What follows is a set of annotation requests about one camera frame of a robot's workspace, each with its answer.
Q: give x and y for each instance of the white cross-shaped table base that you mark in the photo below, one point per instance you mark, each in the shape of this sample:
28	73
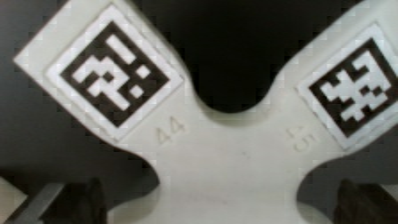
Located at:
231	158

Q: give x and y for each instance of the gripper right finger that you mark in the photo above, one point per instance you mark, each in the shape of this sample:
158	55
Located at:
366	204

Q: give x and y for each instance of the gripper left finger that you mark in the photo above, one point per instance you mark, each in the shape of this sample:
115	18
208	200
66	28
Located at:
66	203

